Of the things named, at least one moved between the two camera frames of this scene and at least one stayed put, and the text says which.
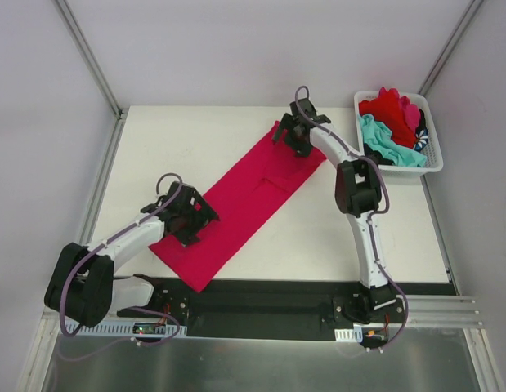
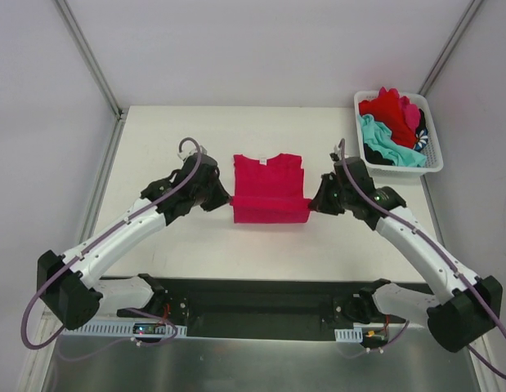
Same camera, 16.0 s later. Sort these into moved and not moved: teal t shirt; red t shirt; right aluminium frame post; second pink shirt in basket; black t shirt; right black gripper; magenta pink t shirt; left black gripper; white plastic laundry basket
Moved: magenta pink t shirt; left black gripper; right black gripper
Not moved: right aluminium frame post; teal t shirt; red t shirt; black t shirt; second pink shirt in basket; white plastic laundry basket
